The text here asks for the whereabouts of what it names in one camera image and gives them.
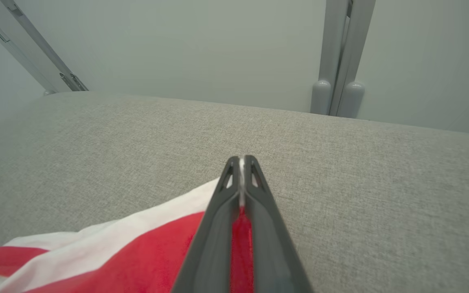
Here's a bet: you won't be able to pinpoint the grey double metal post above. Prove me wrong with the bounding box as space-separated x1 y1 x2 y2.
310 0 377 119

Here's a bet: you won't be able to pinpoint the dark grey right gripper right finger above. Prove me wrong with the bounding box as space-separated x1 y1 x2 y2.
243 155 313 293

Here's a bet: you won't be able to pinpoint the red basketball jersey white sleeves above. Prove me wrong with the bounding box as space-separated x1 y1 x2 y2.
0 158 255 293

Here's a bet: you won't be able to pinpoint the grey metal partition rail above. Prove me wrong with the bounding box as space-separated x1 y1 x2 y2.
0 0 89 96

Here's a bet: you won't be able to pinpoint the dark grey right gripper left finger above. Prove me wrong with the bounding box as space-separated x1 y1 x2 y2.
171 156 243 293

